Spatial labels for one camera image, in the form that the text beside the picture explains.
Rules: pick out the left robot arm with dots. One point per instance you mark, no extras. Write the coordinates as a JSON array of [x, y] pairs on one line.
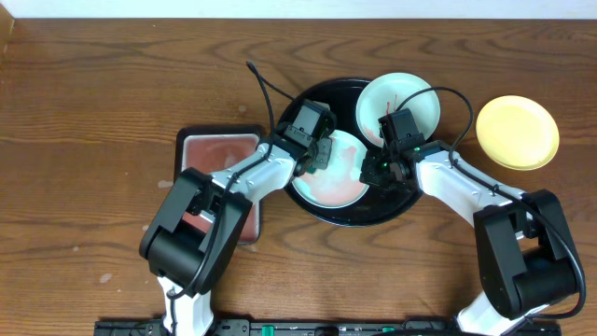
[[191, 239]]

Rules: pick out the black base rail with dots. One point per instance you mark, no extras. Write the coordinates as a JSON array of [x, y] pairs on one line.
[[248, 327]]

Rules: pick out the black rectangular soap tray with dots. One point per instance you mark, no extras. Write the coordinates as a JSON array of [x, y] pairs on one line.
[[212, 148]]

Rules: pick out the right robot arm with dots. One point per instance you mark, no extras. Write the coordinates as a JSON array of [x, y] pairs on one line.
[[528, 264]]

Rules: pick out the yellow plate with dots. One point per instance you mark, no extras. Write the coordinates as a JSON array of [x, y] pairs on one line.
[[517, 133]]

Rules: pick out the round black tray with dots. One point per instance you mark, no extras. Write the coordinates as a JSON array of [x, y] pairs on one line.
[[375, 205]]

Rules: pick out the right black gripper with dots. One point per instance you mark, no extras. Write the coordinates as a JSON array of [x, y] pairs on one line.
[[368, 176]]

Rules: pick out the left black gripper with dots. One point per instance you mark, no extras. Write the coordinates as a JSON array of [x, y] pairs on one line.
[[318, 152]]

